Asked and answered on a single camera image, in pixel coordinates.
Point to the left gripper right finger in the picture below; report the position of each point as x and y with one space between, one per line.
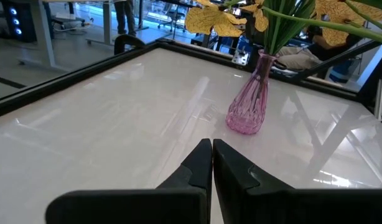
287 207

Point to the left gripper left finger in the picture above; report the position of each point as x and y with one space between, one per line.
147 207

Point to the yellow artificial flower bunch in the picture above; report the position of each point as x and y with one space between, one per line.
334 34
216 20

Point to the pink glass vase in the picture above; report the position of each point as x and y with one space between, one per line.
248 105

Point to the white glossy table board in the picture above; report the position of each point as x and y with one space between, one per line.
116 124

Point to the beige cloth bundle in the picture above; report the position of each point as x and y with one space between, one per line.
298 57

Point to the black office chair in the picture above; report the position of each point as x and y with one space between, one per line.
170 18

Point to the person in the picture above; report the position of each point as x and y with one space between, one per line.
125 15

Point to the grey desk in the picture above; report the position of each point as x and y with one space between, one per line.
44 31

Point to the computer with blue fans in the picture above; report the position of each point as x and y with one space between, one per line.
18 20

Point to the silver metal bracket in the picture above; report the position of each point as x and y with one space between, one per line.
240 57

